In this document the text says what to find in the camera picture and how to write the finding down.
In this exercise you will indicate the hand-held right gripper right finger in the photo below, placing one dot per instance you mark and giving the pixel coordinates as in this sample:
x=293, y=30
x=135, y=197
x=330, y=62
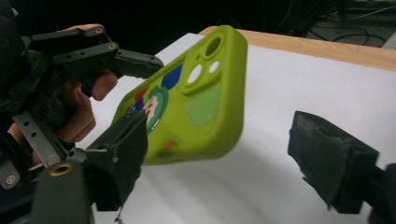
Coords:
x=333, y=158

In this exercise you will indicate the green cartoon phone case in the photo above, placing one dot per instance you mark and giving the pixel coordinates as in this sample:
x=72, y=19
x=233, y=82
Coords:
x=202, y=102

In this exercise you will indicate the grey metal stand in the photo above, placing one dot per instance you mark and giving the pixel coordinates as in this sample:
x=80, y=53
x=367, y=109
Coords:
x=389, y=42

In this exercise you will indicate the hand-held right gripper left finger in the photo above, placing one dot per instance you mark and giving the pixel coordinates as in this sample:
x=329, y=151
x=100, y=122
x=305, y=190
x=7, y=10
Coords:
x=118, y=155

